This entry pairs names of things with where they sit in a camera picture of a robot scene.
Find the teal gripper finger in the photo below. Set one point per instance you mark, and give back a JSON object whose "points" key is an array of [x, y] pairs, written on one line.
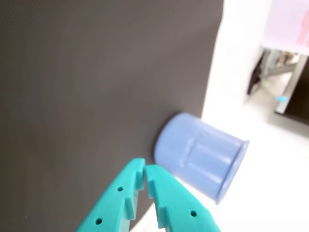
{"points": [[111, 205], [176, 205]]}

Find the dark furniture with metal frame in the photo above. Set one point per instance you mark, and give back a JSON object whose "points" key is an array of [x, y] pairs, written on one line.
{"points": [[299, 96]]}

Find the pink white panel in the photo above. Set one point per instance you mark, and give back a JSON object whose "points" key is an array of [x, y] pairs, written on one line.
{"points": [[287, 24]]}

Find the black textured mat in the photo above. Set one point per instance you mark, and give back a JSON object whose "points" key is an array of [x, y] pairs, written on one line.
{"points": [[72, 84]]}

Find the light blue pot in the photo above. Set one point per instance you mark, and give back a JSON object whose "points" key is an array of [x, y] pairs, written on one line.
{"points": [[193, 154]]}

